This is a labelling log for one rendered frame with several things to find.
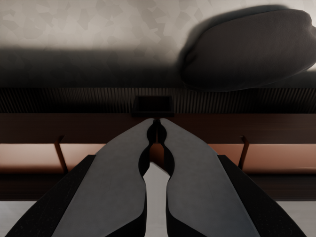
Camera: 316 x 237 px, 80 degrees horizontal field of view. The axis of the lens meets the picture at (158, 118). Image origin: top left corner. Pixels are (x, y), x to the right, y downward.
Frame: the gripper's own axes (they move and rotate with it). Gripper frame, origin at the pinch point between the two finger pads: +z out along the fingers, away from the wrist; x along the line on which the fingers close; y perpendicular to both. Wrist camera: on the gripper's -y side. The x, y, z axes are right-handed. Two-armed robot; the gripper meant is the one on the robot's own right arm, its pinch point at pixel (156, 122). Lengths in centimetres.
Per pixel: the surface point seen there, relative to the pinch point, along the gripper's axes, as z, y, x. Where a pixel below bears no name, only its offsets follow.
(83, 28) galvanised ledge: 18.4, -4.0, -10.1
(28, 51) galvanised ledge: 18.4, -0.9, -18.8
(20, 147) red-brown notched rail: 3.8, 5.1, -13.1
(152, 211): 0.8, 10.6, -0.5
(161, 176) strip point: 0.8, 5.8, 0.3
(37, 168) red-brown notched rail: 3.8, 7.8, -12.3
